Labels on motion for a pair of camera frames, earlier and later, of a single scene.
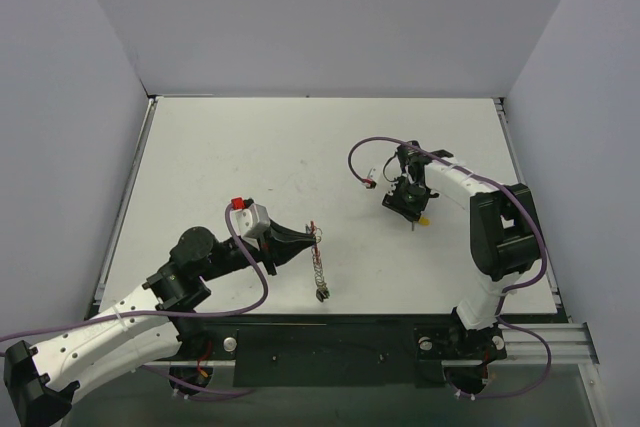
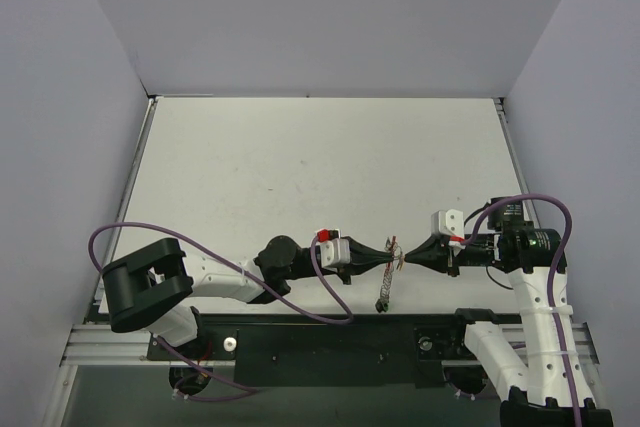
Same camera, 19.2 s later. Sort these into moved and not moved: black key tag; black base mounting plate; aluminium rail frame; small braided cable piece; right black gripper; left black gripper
Moved: black key tag; left black gripper; small braided cable piece; right black gripper
Not moved: aluminium rail frame; black base mounting plate
